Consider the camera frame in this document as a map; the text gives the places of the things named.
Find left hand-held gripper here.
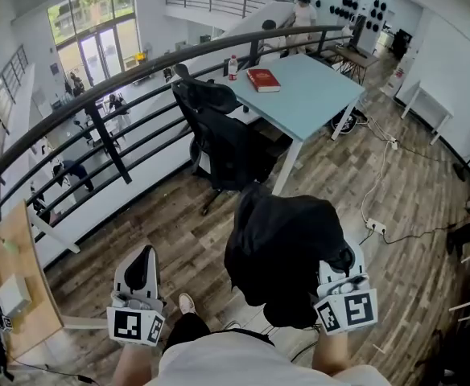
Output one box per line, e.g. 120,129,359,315
105,244,167,347

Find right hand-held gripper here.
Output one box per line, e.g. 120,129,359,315
312,239,379,336

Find black clothing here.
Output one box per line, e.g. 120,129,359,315
223,182,355,331

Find black office chair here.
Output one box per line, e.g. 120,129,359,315
171,63,279,217

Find person's right forearm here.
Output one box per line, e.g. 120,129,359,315
311,327,360,377

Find person's left forearm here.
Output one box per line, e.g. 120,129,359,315
111,339,164,386

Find white power strip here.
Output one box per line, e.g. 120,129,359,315
365,216,388,235

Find person's light shoe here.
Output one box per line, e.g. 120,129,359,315
177,292,197,317

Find person's black trouser leg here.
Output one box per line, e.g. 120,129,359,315
163,311,212,354

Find white box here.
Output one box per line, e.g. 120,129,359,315
0,273,33,319

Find light wooden desk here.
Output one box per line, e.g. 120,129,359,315
0,199,65,360

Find person's white shirt torso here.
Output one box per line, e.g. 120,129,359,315
145,329,394,386

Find black metal railing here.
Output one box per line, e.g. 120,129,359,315
0,23,357,245

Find black bag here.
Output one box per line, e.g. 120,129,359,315
331,106,365,138

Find green plant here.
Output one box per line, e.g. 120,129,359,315
0,214,19,257

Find light blue table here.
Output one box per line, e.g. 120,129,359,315
208,52,366,197

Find white side table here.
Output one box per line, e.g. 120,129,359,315
399,80,456,146

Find red book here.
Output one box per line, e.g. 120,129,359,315
245,68,282,94

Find dark wooden table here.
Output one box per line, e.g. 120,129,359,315
330,43,381,87

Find clear bottle with red label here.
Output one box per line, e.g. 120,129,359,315
227,54,240,82

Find black monitor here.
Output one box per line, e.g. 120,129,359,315
347,14,369,54

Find glass entrance doors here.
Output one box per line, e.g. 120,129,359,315
47,0,142,88

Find grey balcony railing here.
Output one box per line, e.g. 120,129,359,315
163,0,279,20

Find black cable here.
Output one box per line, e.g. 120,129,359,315
381,222,460,245

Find white cable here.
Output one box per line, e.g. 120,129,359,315
359,113,396,225

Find group of black wall-mounted headsets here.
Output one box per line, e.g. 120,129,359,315
319,0,390,34

